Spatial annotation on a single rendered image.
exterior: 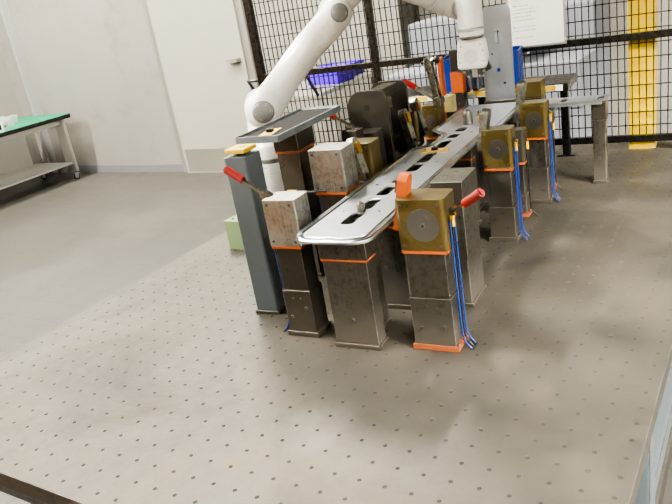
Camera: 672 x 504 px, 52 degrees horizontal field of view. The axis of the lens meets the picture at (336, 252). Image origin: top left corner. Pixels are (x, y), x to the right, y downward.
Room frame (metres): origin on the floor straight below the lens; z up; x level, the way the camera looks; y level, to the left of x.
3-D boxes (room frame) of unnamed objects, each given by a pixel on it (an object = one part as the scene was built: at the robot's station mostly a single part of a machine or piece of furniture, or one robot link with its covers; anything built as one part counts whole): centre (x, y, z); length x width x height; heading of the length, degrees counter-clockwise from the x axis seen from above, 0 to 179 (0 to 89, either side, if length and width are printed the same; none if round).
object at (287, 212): (1.60, 0.11, 0.88); 0.12 x 0.07 x 0.36; 60
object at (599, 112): (2.36, -0.98, 0.84); 0.05 x 0.05 x 0.29; 60
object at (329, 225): (2.00, -0.34, 1.00); 1.38 x 0.22 x 0.02; 150
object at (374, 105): (2.21, -0.21, 0.94); 0.18 x 0.13 x 0.49; 150
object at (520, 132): (2.16, -0.64, 0.84); 0.10 x 0.05 x 0.29; 60
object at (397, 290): (1.65, -0.13, 0.84); 0.12 x 0.05 x 0.29; 60
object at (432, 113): (2.51, -0.42, 0.87); 0.10 x 0.07 x 0.35; 60
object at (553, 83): (2.90, -0.62, 1.01); 0.90 x 0.22 x 0.03; 60
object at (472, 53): (2.42, -0.58, 1.22); 0.10 x 0.07 x 0.11; 60
